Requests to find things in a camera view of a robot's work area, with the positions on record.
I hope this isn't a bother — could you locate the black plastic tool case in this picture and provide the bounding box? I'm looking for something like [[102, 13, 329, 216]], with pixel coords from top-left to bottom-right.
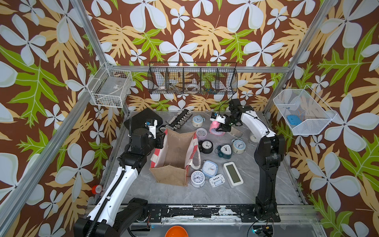
[[131, 108, 163, 131]]

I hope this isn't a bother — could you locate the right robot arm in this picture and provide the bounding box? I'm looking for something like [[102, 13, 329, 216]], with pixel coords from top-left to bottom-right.
[[210, 99, 285, 222]]

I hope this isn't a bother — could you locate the white rectangular digital clock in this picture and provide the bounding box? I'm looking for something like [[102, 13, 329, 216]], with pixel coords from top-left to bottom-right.
[[223, 162, 244, 188]]

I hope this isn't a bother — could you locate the white wire basket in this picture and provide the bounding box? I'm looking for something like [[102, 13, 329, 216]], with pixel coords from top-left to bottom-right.
[[87, 63, 133, 108], [273, 86, 337, 136]]

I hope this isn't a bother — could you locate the blue object in basket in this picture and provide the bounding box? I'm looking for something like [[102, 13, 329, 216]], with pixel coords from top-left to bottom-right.
[[287, 115, 303, 126]]

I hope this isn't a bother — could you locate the white round alarm clock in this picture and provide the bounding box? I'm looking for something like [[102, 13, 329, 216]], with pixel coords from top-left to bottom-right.
[[190, 170, 205, 188]]

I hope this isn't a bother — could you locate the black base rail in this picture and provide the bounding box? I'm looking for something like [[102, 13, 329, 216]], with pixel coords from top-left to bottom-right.
[[137, 203, 281, 223]]

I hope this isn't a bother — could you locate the mirror digital clock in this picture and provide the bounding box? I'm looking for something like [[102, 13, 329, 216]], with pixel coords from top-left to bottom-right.
[[230, 127, 244, 138]]

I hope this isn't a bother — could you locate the lilac round alarm clock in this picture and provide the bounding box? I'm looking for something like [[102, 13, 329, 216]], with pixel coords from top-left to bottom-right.
[[195, 127, 208, 140]]

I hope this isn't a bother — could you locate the red cap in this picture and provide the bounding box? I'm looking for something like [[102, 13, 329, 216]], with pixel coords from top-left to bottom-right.
[[91, 185, 103, 195]]

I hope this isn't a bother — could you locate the grey round globe clock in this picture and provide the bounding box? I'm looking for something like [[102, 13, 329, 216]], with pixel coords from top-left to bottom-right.
[[249, 133, 260, 143]]

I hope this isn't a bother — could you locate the black twin-bell alarm clock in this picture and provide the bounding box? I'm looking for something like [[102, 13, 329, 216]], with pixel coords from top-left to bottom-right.
[[199, 140, 214, 154]]

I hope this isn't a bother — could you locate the socket set on black rail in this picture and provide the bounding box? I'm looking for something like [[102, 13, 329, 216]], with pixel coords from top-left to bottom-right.
[[159, 109, 192, 132]]

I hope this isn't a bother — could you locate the canvas bag with red sides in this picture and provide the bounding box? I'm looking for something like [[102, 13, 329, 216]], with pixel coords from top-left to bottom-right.
[[150, 129, 201, 187]]

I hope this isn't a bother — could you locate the dark green alarm clock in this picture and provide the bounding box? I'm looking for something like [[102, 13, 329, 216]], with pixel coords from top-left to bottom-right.
[[216, 144, 233, 160]]

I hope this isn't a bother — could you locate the white wire basket left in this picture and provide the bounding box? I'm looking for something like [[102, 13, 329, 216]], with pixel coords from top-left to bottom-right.
[[87, 63, 133, 108]]

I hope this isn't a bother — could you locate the pink twin-bell alarm clock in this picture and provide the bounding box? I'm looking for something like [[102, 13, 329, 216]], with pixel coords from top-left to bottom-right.
[[209, 121, 225, 136]]

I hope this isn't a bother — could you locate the orange bowl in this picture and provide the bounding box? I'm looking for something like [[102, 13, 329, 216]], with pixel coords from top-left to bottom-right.
[[165, 226, 189, 237]]

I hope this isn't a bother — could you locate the black wire basket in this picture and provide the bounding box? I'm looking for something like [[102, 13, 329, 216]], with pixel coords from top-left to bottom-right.
[[147, 61, 238, 95]]

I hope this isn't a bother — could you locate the blue square alarm clock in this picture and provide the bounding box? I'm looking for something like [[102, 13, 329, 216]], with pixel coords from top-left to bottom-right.
[[201, 161, 218, 178]]

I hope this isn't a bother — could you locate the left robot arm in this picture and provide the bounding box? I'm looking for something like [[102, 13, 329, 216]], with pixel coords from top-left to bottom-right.
[[74, 118, 165, 237]]

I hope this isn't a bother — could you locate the small white digital clock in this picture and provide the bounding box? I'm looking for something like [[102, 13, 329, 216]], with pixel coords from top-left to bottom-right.
[[209, 174, 226, 188]]

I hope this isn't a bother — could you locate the cream and blue alarm clock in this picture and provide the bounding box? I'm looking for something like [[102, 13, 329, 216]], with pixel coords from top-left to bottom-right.
[[191, 115, 205, 128]]

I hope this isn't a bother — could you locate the light blue twin-bell alarm clock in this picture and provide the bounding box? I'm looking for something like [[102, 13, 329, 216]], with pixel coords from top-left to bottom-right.
[[232, 139, 246, 154]]

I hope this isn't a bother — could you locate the white wire basket right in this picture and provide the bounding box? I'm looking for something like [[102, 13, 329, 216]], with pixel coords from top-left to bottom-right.
[[273, 86, 337, 136]]

